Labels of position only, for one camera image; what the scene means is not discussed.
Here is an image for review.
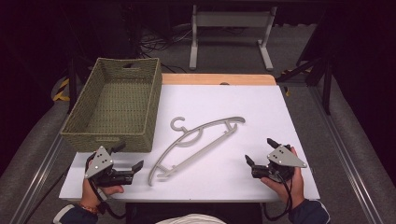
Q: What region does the bundle of black floor cables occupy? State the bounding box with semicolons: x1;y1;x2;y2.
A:
139;24;194;75

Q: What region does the aluminium floor rail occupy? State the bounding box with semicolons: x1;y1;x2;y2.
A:
8;133;65;224
309;85;386;224

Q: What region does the white metal table frame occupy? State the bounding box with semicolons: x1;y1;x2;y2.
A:
189;4;279;72

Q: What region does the person's left hand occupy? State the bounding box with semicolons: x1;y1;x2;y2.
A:
79;178;125;210

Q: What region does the white table board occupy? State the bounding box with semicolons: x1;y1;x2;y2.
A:
58;84;321;203

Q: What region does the person's white shirt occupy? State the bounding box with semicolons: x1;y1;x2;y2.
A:
154;213;229;224

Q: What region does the grey plastic clothes hanger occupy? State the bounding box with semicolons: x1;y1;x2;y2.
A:
148;116;247;188

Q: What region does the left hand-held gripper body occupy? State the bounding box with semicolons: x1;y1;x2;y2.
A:
83;146;136;188

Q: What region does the person's right hand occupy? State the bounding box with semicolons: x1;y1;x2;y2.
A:
260;147;305;209

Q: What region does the black metal stand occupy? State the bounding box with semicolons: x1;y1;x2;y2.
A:
275;55;332;117
66;55;79;114

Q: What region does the orange wrist bracelet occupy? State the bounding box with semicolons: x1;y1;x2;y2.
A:
77;203;99;216

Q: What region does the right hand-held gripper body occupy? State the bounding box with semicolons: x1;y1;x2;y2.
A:
250;144;308;184

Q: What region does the right hand-held gripper black cable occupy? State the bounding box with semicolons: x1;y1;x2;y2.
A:
262;172;295;222

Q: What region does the green woven basket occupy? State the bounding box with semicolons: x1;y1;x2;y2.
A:
59;57;163;154

